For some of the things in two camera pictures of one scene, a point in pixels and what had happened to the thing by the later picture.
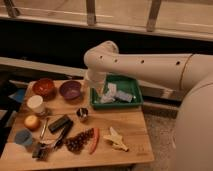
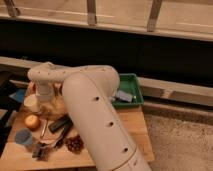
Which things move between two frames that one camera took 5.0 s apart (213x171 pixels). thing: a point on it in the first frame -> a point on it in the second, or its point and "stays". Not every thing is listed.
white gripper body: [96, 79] -> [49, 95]
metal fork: [44, 127] stays
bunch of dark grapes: [76, 142] stays
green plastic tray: [127, 83] stays
